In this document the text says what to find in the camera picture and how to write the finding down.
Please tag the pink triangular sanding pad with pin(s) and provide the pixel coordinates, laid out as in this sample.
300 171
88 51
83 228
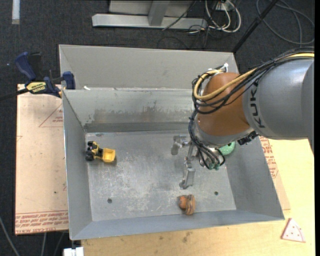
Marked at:
293 231

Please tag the brown cardboard board, red print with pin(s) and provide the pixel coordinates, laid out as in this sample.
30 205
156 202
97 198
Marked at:
40 162

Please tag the green foam sponge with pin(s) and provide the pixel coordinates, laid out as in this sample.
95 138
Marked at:
228 149

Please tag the yellow toy loader truck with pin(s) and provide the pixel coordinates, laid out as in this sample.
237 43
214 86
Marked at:
105 153

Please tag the orange and brown toy animal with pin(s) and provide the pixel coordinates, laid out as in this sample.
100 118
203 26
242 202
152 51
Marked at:
188 204

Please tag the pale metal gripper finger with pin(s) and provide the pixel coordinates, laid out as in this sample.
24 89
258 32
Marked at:
189 175
178 143

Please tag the grey metal bin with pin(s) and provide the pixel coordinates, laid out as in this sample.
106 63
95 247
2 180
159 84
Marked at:
140 175

